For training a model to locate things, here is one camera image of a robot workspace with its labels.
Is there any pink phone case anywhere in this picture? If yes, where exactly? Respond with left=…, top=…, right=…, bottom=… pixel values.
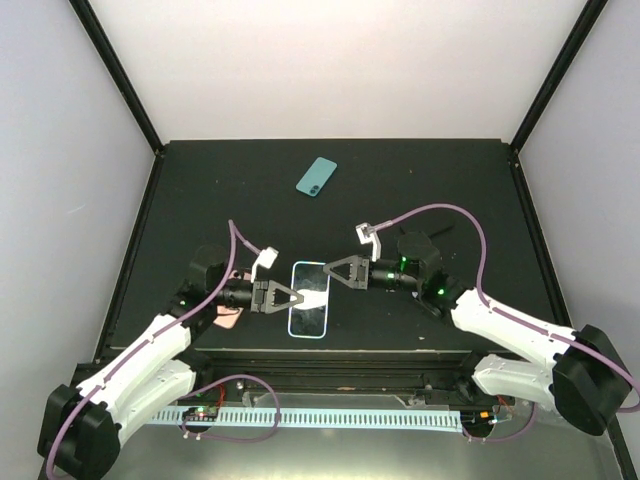
left=213, top=270, right=250, bottom=330

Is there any pink-edged phone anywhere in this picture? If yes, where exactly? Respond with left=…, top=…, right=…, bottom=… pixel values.
left=289, top=262, right=329, bottom=338

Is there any light blue phone case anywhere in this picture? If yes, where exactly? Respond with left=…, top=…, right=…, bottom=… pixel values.
left=287, top=260, right=331, bottom=340

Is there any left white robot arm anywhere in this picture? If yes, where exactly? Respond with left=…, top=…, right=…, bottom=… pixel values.
left=37, top=246, right=304, bottom=479

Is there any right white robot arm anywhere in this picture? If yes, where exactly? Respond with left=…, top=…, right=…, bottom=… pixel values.
left=323, top=232, right=632, bottom=436

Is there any teal phone case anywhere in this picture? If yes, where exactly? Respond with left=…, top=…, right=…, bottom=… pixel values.
left=296, top=157, right=337, bottom=198

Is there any left controller board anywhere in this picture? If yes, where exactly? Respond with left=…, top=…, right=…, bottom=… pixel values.
left=182, top=406, right=218, bottom=423

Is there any controller board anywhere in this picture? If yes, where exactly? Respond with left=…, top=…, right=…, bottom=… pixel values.
left=182, top=406, right=218, bottom=423
left=460, top=411, right=513, bottom=426

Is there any right controller board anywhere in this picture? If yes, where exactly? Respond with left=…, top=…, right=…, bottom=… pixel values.
left=460, top=411, right=513, bottom=426

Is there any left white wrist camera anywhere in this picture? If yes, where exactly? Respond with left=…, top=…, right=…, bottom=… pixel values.
left=251, top=246, right=279, bottom=282

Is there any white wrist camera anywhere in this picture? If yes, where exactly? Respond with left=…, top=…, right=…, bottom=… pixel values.
left=251, top=246, right=279, bottom=282
left=355, top=223, right=382, bottom=262

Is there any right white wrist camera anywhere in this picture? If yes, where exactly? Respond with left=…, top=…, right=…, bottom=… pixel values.
left=355, top=223, right=382, bottom=262

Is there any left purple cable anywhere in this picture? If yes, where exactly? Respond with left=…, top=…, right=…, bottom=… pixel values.
left=44, top=219, right=261, bottom=480

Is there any purple cable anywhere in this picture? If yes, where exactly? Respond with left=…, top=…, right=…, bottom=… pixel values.
left=372, top=203, right=640, bottom=414
left=44, top=219, right=261, bottom=480

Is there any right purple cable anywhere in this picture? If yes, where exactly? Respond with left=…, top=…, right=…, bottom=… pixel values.
left=372, top=203, right=640, bottom=414

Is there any white slotted cable duct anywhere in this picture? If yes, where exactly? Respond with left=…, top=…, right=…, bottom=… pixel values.
left=148, top=406, right=463, bottom=433

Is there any left black frame post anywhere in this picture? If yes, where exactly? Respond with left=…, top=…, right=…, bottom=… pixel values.
left=69, top=0, right=165, bottom=156

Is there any black frame post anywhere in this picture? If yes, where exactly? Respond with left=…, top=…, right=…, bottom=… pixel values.
left=69, top=0, right=165, bottom=156
left=508, top=0, right=610, bottom=151

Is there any right black frame post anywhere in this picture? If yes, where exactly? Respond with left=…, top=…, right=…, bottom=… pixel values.
left=508, top=0, right=610, bottom=151

